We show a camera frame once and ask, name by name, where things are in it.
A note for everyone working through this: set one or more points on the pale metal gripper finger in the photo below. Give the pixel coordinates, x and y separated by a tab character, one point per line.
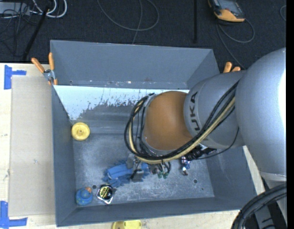
137	175
130	161

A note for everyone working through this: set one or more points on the blue plastic toy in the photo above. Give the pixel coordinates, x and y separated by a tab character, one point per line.
117	172

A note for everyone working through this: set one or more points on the small toy figure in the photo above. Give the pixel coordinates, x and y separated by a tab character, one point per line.
185	166

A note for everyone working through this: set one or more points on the black and yellow tape measure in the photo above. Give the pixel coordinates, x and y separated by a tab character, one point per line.
105	193

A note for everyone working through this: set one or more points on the yellow round disc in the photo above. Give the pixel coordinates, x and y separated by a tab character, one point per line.
126	225

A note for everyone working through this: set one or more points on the blue toy duck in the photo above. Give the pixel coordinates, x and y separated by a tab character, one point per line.
84	197

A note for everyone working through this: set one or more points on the yellow toy wheel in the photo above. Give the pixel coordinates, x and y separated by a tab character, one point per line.
80	131

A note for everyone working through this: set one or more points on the pale wood flat board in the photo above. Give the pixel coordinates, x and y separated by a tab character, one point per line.
30	139

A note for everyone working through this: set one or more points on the grey metal bin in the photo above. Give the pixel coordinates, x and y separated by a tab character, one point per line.
94	63

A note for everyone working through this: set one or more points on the black cylinder on white bracket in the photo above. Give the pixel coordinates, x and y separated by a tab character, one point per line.
201	153

